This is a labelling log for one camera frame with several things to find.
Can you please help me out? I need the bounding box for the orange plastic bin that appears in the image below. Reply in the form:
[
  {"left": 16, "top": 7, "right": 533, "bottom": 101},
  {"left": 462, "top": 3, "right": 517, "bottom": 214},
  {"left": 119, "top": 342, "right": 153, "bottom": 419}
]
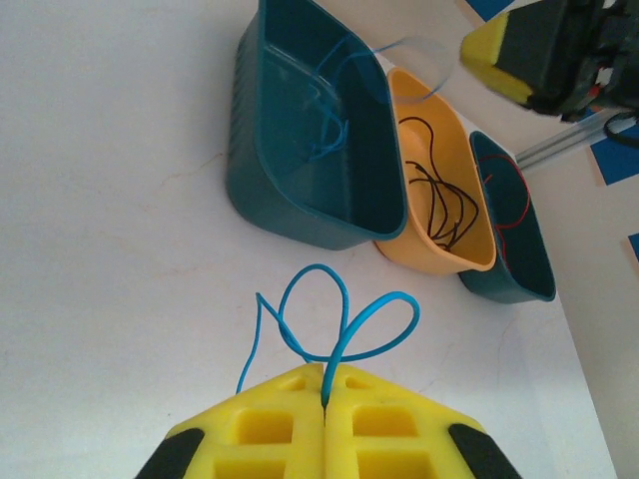
[{"left": 373, "top": 67, "right": 498, "bottom": 275}]

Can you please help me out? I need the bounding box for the teal plastic bin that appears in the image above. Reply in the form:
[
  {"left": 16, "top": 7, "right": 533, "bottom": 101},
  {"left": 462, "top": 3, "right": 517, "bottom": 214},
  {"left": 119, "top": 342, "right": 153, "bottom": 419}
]
[
  {"left": 457, "top": 130, "right": 558, "bottom": 305},
  {"left": 224, "top": 0, "right": 408, "bottom": 250}
]

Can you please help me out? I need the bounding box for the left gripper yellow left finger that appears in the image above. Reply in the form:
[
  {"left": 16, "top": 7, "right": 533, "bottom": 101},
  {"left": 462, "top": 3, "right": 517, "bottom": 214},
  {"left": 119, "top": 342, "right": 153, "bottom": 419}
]
[{"left": 133, "top": 362, "right": 328, "bottom": 479}]

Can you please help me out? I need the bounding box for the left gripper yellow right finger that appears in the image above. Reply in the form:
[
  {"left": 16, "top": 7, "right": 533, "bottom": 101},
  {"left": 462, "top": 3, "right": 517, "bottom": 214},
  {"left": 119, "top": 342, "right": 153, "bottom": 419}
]
[{"left": 323, "top": 362, "right": 523, "bottom": 479}]

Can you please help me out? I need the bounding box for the aluminium frame rail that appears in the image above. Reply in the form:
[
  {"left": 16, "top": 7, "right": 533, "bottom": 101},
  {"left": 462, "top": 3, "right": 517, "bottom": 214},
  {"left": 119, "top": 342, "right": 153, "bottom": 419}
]
[{"left": 515, "top": 107, "right": 618, "bottom": 171}]

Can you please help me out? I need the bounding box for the black cable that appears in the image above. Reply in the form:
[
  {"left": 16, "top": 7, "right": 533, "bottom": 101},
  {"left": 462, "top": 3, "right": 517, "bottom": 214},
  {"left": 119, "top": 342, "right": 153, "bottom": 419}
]
[
  {"left": 401, "top": 117, "right": 480, "bottom": 250},
  {"left": 406, "top": 159, "right": 483, "bottom": 250}
]

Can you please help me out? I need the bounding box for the blue cable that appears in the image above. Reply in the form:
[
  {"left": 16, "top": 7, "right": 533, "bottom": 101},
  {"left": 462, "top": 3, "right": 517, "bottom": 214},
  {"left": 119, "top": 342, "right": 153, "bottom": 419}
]
[
  {"left": 307, "top": 35, "right": 453, "bottom": 164},
  {"left": 234, "top": 263, "right": 421, "bottom": 415}
]

